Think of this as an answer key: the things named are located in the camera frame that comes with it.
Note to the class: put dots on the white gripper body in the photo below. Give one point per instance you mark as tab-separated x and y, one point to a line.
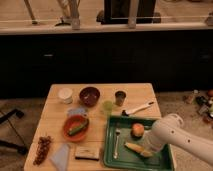
152	143

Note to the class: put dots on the yellow banana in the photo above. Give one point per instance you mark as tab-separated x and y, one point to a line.
138	149

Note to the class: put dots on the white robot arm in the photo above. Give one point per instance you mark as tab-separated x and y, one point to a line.
168	130

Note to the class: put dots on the purple bowl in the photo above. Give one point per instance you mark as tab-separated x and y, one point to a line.
89	96

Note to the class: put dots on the orange bowl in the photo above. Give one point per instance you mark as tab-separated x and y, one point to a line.
71	122

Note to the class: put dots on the red yellow apple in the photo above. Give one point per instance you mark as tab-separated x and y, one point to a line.
137	130

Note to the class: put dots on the green plastic tray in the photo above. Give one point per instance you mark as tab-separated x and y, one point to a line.
128	159

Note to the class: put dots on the silver fork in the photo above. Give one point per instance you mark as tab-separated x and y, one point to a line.
115	154

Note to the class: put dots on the dark metal cup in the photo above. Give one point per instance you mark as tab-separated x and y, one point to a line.
120	98

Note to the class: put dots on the brown wooden block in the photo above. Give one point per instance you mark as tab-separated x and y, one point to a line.
90	153

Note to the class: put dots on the green cucumber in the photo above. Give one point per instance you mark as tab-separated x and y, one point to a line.
78	128

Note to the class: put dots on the wooden table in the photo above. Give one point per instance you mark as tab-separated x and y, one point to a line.
55	114

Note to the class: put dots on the dark cabinet counter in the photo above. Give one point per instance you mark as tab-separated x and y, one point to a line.
169	60

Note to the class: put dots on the light blue cloth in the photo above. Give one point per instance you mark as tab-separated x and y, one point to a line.
60	158

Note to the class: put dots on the white cup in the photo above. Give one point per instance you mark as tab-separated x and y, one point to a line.
65	95

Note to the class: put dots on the red grape bunch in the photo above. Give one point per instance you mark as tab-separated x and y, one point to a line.
42	150

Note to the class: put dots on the white handled knife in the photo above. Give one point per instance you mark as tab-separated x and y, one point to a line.
134	110

